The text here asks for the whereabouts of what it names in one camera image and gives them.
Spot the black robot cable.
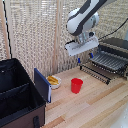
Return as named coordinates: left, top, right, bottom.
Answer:
left=98, top=17, right=128, bottom=42

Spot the white bowl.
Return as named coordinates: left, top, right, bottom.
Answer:
left=46, top=75, right=63, bottom=90

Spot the black toaster oven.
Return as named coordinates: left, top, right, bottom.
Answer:
left=97, top=37, right=128, bottom=81

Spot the black wire dish rack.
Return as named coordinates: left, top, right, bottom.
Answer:
left=88, top=49, right=128, bottom=76

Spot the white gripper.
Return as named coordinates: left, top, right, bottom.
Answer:
left=63, top=35, right=100, bottom=65

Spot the thin black vertical pole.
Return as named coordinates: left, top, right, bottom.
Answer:
left=1, top=0, right=13, bottom=60

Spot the black fabric storage box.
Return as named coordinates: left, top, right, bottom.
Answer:
left=0, top=58, right=47, bottom=128

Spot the yellow food piece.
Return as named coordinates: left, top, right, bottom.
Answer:
left=47, top=75, right=60, bottom=85

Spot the red plastic cup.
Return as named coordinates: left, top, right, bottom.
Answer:
left=70, top=77, right=84, bottom=95

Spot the beige woven folding screen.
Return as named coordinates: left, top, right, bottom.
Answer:
left=0, top=0, right=128, bottom=81

